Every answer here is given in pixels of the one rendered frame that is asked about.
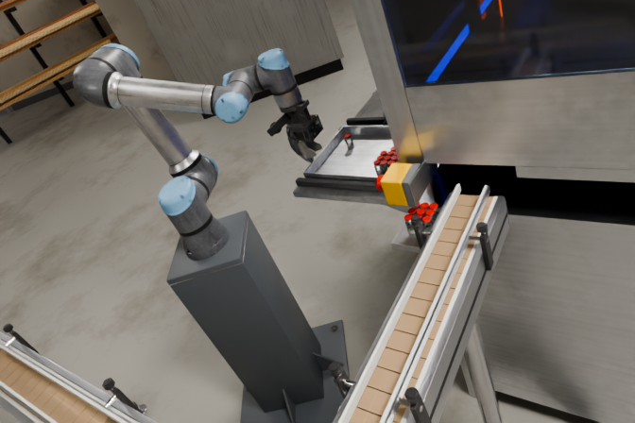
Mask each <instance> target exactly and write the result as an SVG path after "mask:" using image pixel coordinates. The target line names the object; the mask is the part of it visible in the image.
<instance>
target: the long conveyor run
mask: <svg viewBox="0 0 635 423"><path fill-rule="evenodd" d="M3 331H4V332H9V333H10V334H11V335H12V336H13V337H12V338H10V337H9V336H7V335H6V334H4V333H3V332H1V331H0V406H1V407H2V408H3V409H4V410H6V411H7V412H8V413H9V414H11V415H12V416H13V417H14V418H16V419H17V420H18V421H19V422H21V423H158V422H156V421H154V420H152V419H151V418H149V417H147V416H146V415H143V412H142V411H141V410H140V409H139V408H138V407H137V406H136V405H135V404H134V403H133V402H132V401H131V400H130V399H129V398H128V397H127V396H126V395H125V394H124V393H123V392H122V391H121V390H120V389H119V388H117V387H115V386H114V385H115V381H114V380H113V379H112V378H108V379H105V380H104V381H103V384H102V387H103V388H104V389H105V390H107V391H109V390H110V391H111V392H112V393H113V396H111V395H109V394H107V393H105V392H104V391H102V390H100V389H98V388H97V387H95V386H93V385H92V384H90V383H88V382H87V381H85V380H83V379H81V378H80V377H78V376H76V375H75V374H73V373H71V372H69V371H68V370H66V369H64V368H63V367H61V366H59V365H57V364H55V363H53V362H51V361H50V360H48V359H46V358H45V357H44V356H42V355H40V354H39V352H38V351H37V350H36V349H35V348H34V347H33V346H32V345H30V344H29V343H28V342H27V341H26V340H25V339H24V338H23V337H22V336H21V335H20V334H19V333H17V332H16V331H15V330H13V326H12V325H11V324H6V325H5V326H4V327H3ZM15 340H17V341H18V342H17V341H15ZM19 342H20V343H19ZM117 398H118V399H119V400H118V399H117Z"/></svg>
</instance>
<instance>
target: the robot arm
mask: <svg viewBox="0 0 635 423"><path fill-rule="evenodd" d="M139 64H140V63H139V60H138V59H137V57H136V55H135V54H134V53H133V52H132V51H131V50H130V49H128V48H127V47H125V46H124V45H121V44H117V43H109V44H106V45H104V46H102V47H100V48H98V49H96V50H95V51H94V53H93V54H92V55H91V56H90V57H88V58H87V59H85V60H84V61H82V62H81V63H80V64H79V65H78V66H77V67H76V68H75V70H74V72H73V77H72V80H73V86H74V88H75V90H76V92H77V94H78V95H79V96H80V97H81V98H82V99H83V100H85V101H86V102H88V103H90V104H92V105H95V106H98V107H102V108H109V109H119V108H121V107H123V109H124V110H125V111H126V112H127V114H128V115H129V116H130V118H131V119H132V120H133V121H134V123H135V124H136V125H137V126H138V128H140V129H141V130H142V132H143V133H144V134H145V135H146V137H147V138H148V139H149V141H150V142H151V143H152V144H153V145H154V147H155V148H156V149H157V150H158V152H159V153H160V154H161V155H162V157H163V158H164V159H165V161H166V162H167V163H168V164H169V169H168V172H169V174H170V175H171V176H172V178H173V179H171V180H169V181H168V182H167V184H164V186H163V187H162V188H161V190H160V192H159V195H158V201H159V203H160V205H161V207H162V210H163V212H164V213H165V214H166V215H167V217H168V218H169V220H170V221H171V222H172V224H173V225H174V227H175V228H176V230H177V231H178V233H179V234H180V237H181V241H182V245H183V250H184V252H185V254H186V255H187V257H188V258H189V259H191V260H195V261H197V260H203V259H206V258H209V257H211V256H213V255H214V254H215V253H216V252H218V251H219V250H220V249H221V248H222V247H223V246H224V245H225V244H226V243H227V242H228V240H229V237H230V234H229V231H228V230H227V228H226V226H225V225H224V224H222V223H221V222H220V221H218V220H217V219H216V218H215V217H213V215H212V214H211V212H210V210H209V209H208V207H207V205H206V202H207V200H208V198H209V196H210V194H211V192H212V190H213V187H214V186H215V185H216V182H217V178H218V168H217V165H216V163H215V161H214V160H213V159H212V158H210V157H209V156H205V155H204V154H200V153H199V152H198V151H197V150H192V149H191V148H190V147H189V145H188V144H187V143H186V141H184V140H183V138H182V137H181V136H180V134H179V133H178V132H177V130H176V129H175V128H174V126H173V125H172V124H171V122H170V121H169V120H168V118H167V117H166V116H165V114H164V113H163V111H162V110H176V111H186V112H195V113H205V114H216V115H217V117H218V118H219V119H220V120H222V121H224V122H225V123H229V124H233V123H236V122H238V121H240V120H241V119H242V118H243V116H244V115H245V114H246V112H247V110H248V108H249V103H250V101H251V99H252V97H253V96H254V94H255V93H259V92H262V91H265V90H267V89H270V90H271V92H272V94H273V96H274V99H275V101H276V103H277V106H278V107H279V108H280V110H281V112H282V113H284V115H283V116H282V117H281V118H280V119H279V120H278V121H277V122H273V123H272V124H271V125H270V127H269V129H268V130H267V133H268V134H269V135H270V136H273V135H274V134H278V133H280V132H281V130H282V127H283V126H284V125H285V124H287V126H286V133H287V137H288V138H287V139H288V141H289V143H290V146H291V148H292V149H293V150H294V151H295V152H296V153H297V154H298V155H299V156H300V157H301V158H303V159H304V160H305V161H308V162H310V163H312V161H313V160H314V157H315V156H316V155H317V153H316V151H319V150H321V149H322V145H321V144H320V143H317V142H315V141H314V139H315V138H316V137H317V135H318V134H319V133H320V132H321V131H322V129H324V128H323V126H322V123H321V122H320V119H319V117H318V114H310V113H309V111H308V109H307V106H308V105H309V104H310V103H309V101H308V99H306V100H302V98H301V94H300V89H299V87H298V84H297V82H296V79H295V78H294V75H293V73H292V70H291V68H290V64H289V61H288V60H287V58H286V56H285V54H284V52H283V50H282V49H279V48H275V49H271V50H268V51H266V52H265V53H263V54H261V55H260V56H259V58H258V63H257V64H254V65H251V66H249V67H246V68H242V69H239V70H234V71H231V72H230V73H228V74H225V75H224V76H223V78H222V80H223V82H222V86H214V85H204V84H194V83H184V82H175V81H165V80H156V79H146V78H143V77H142V75H141V74H140V73H139V68H140V67H139ZM299 141H300V142H299Z"/></svg>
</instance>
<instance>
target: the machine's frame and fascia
mask: <svg viewBox="0 0 635 423"><path fill-rule="evenodd" d="M405 92H406V95H407V99H408V103H409V107H410V109H411V113H412V117H413V121H414V124H415V128H416V131H417V134H418V138H419V142H420V148H421V152H422V155H423V159H424V160H425V161H426V163H443V164H474V165H505V166H515V168H516V175H517V178H550V179H572V180H594V181H616V182H635V68H626V69H613V70H600V71H588V72H575V73H563V74H550V75H537V76H514V77H500V78H488V79H476V80H463V81H450V82H438V83H425V84H413V85H406V86H405Z"/></svg>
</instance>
